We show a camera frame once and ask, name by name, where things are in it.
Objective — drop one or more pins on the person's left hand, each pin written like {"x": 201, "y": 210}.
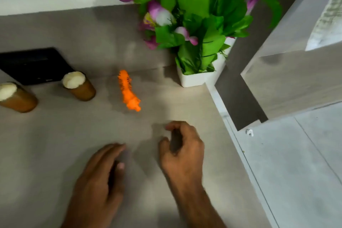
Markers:
{"x": 90, "y": 190}

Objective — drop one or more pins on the person's right hand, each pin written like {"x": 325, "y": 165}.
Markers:
{"x": 184, "y": 153}

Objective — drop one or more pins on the person's left thumb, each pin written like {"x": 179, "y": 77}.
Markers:
{"x": 119, "y": 179}

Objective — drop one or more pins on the person's right thumb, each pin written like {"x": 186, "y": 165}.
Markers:
{"x": 163, "y": 147}

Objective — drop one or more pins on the person's right forearm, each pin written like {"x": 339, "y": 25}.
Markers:
{"x": 197, "y": 206}

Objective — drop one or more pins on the orange toy tiger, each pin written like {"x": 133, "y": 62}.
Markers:
{"x": 128, "y": 91}

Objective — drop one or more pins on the white square plant pot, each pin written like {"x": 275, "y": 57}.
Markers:
{"x": 203, "y": 71}

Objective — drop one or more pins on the small white plastic clip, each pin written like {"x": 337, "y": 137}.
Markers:
{"x": 249, "y": 132}

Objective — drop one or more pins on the brown toy cup white foam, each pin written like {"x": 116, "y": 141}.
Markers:
{"x": 78, "y": 86}
{"x": 16, "y": 98}

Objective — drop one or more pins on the artificial flower plant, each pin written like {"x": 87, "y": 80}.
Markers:
{"x": 197, "y": 14}

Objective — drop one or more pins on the black flat box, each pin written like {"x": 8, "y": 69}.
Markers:
{"x": 33, "y": 66}

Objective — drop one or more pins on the grey wooden cabinet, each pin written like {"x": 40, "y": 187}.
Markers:
{"x": 288, "y": 59}

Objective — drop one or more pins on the white paper sheet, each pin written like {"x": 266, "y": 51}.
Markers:
{"x": 326, "y": 24}

